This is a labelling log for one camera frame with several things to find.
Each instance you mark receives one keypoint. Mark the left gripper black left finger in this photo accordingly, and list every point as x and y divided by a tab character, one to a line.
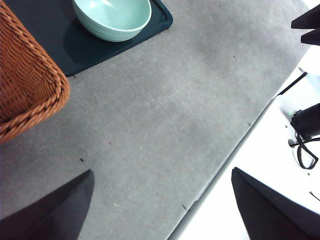
50	217

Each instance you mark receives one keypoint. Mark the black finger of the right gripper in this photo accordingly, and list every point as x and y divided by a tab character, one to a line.
310	20
312	37

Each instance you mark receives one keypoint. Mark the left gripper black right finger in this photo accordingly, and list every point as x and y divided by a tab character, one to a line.
270	215

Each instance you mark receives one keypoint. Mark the teal ribbed bowl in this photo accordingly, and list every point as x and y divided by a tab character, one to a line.
112	25

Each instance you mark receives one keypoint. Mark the brown wicker basket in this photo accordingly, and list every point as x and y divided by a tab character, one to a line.
25	75

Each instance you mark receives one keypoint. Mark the black rectangular tray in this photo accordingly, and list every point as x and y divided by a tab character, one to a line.
50	30

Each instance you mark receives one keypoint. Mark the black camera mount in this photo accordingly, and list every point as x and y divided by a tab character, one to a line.
307	122

